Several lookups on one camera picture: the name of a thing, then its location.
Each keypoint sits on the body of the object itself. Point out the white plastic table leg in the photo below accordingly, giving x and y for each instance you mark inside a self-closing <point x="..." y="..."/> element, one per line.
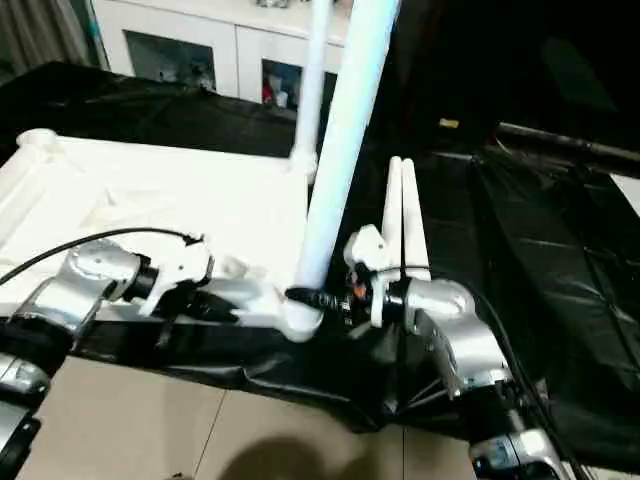
<point x="312" y="90"/>
<point x="345" y="150"/>
<point x="415" y="225"/>
<point x="392" y="200"/>

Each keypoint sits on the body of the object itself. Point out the white plastic table top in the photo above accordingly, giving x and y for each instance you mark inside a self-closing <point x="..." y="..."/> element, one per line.
<point x="175" y="190"/>

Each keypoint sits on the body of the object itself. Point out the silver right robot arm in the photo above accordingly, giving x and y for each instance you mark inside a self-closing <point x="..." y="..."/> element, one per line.
<point x="460" y="340"/>

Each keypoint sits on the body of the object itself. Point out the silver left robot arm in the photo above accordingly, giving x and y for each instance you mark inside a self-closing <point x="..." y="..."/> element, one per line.
<point x="85" y="270"/>

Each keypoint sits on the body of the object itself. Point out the black plastic mat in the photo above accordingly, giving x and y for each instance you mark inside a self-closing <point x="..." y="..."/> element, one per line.
<point x="525" y="275"/>

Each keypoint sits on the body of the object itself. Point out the small yellow label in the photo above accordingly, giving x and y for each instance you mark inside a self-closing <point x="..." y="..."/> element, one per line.
<point x="449" y="123"/>

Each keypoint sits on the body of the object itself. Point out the white cabinet with glass doors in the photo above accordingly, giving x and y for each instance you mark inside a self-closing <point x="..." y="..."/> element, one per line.
<point x="235" y="50"/>

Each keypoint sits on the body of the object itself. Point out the black flat screen television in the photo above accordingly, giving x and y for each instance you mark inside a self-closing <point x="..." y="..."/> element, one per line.
<point x="565" y="140"/>

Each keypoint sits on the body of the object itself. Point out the grey curtain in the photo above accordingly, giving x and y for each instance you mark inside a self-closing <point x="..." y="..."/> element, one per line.
<point x="40" y="30"/>

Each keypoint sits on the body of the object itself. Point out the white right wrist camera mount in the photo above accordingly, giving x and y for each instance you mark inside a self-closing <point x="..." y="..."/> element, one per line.
<point x="367" y="245"/>

